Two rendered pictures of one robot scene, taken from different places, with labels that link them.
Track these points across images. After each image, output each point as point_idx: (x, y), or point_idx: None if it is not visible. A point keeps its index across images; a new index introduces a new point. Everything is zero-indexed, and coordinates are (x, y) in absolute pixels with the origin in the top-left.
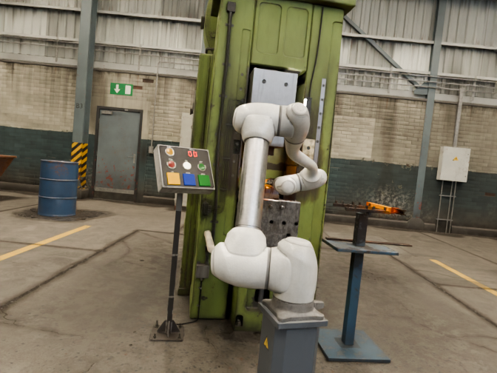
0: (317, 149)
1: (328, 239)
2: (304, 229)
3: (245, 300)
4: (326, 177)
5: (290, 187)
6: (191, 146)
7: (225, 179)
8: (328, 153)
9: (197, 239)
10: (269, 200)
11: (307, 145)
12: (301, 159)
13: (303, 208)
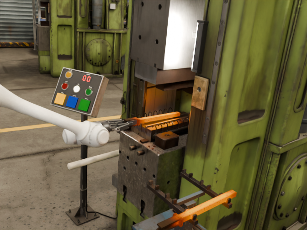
0: (212, 92)
1: (172, 211)
2: (193, 186)
3: (126, 224)
4: (96, 139)
5: (64, 138)
6: None
7: (134, 105)
8: (225, 101)
9: None
10: (134, 140)
11: (198, 86)
12: (30, 115)
13: (193, 162)
